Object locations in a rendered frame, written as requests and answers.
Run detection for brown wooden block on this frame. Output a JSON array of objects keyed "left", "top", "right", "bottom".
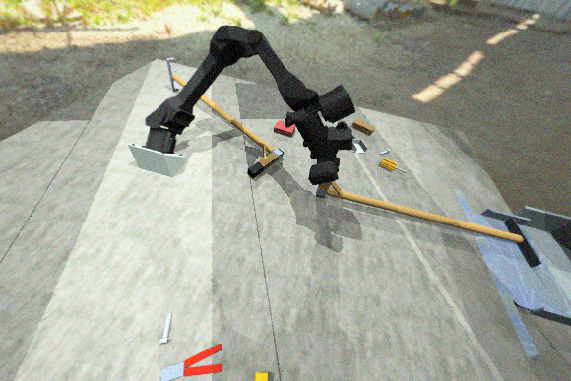
[{"left": 352, "top": 119, "right": 375, "bottom": 136}]

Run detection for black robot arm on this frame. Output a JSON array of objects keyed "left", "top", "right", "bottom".
[{"left": 142, "top": 25, "right": 355, "bottom": 155}]

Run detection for pliers with red handles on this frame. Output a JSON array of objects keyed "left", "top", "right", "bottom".
[{"left": 161, "top": 344, "right": 222, "bottom": 381}]

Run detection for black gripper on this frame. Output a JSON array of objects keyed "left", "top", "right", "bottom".
[{"left": 303, "top": 125, "right": 339, "bottom": 185}]

